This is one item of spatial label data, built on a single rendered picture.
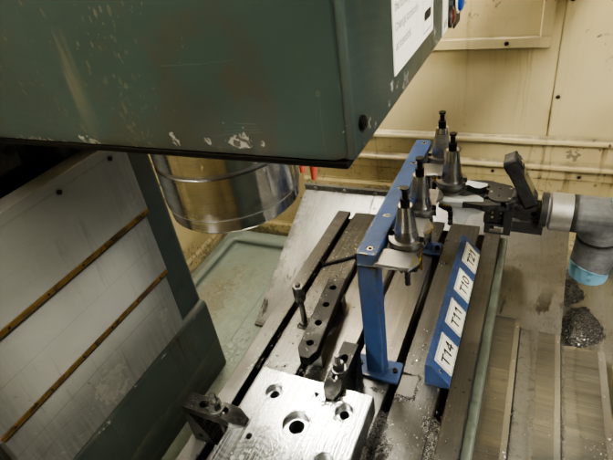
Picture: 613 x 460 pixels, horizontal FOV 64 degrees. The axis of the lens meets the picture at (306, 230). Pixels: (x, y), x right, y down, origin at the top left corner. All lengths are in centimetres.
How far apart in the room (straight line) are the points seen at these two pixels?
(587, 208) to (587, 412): 49
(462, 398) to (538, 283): 60
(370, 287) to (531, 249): 80
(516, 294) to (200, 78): 128
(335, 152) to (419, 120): 124
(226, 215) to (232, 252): 154
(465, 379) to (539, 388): 27
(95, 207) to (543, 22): 114
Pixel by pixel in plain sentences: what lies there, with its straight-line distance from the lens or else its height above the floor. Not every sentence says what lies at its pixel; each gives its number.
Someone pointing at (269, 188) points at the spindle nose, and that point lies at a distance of 52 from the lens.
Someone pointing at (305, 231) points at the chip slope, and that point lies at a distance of 174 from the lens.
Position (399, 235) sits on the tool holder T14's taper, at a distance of 88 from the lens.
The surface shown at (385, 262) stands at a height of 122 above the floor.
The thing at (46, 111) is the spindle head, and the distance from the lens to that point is 52.
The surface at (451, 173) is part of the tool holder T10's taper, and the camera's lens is 105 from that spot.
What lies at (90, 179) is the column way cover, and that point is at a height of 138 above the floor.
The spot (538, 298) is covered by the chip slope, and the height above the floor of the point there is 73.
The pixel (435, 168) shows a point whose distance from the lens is 113.
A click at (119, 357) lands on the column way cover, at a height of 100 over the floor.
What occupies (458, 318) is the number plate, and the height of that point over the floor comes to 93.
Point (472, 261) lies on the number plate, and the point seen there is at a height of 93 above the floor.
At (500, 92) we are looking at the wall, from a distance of 152.
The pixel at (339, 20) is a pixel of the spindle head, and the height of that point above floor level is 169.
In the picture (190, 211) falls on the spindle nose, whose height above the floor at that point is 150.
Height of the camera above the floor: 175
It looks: 34 degrees down
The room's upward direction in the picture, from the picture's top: 10 degrees counter-clockwise
